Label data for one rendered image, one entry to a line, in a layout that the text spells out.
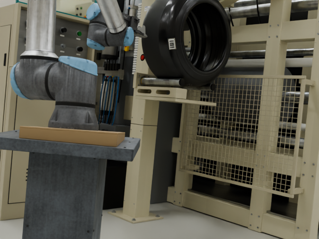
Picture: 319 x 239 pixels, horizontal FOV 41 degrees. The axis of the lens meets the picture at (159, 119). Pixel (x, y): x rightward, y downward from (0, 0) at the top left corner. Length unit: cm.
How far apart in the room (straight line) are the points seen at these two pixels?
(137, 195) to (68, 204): 128
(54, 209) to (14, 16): 140
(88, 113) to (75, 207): 35
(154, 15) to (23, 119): 98
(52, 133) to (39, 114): 123
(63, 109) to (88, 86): 12
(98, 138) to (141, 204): 147
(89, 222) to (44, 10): 82
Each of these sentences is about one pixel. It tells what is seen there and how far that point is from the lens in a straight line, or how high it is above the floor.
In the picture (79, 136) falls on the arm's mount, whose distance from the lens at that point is 142.
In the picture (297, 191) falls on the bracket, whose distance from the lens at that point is 262.
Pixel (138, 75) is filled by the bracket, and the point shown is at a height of 93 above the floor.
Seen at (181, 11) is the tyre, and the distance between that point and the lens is 241.
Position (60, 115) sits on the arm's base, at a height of 68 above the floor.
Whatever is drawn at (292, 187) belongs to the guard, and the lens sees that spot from 254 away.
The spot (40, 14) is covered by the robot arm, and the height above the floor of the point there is 106.
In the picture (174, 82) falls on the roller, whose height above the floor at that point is 90.
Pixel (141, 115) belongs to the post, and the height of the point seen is 68.
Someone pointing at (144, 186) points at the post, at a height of 21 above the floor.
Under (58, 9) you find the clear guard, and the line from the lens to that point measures 279.
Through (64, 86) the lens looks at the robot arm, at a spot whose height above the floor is 79.
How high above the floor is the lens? 74
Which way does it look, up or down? 2 degrees down
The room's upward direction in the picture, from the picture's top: 5 degrees clockwise
